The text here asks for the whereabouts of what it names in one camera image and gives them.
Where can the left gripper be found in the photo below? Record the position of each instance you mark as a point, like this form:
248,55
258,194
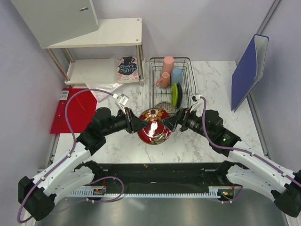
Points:
133,123

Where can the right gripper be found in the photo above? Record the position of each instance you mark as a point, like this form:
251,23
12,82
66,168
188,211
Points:
182,115

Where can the red floral plate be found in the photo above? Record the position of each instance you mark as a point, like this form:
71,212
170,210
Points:
156,133

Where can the black plate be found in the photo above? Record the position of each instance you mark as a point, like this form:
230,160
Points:
180,95

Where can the black wire dish rack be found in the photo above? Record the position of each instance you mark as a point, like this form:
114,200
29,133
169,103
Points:
158,94

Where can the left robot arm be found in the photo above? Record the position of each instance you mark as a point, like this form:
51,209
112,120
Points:
39,195

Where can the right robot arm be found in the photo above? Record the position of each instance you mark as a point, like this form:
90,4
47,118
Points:
248,168

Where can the patterned bowl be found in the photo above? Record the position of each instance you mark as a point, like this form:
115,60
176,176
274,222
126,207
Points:
167,107

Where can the green plate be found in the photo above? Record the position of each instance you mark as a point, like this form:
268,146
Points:
174,94

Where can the pink mug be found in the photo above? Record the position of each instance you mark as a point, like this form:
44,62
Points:
164,80

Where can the clear plastic bag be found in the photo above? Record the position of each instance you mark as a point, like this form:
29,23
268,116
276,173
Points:
101,90

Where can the blue cup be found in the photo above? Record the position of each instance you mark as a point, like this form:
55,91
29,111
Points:
177,75

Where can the book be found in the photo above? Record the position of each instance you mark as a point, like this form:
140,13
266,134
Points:
127,70

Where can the tall pink cup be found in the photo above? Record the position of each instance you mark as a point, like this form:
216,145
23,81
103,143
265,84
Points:
168,64

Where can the white two-tier shelf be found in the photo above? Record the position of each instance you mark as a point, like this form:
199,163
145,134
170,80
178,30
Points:
119,32

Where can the blue binder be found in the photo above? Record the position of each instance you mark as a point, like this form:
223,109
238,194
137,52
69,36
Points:
249,70

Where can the grey cabinet door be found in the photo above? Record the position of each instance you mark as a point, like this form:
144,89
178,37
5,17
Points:
54,21

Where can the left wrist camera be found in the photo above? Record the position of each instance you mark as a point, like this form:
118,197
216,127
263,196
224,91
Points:
121,101

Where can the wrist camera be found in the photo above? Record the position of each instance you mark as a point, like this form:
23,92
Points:
121,101
196,100

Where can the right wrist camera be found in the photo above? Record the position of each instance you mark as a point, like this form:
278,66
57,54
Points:
196,100

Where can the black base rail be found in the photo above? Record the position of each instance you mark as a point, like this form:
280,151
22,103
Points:
160,177

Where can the white cable duct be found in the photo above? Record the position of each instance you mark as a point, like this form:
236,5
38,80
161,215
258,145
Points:
212,193

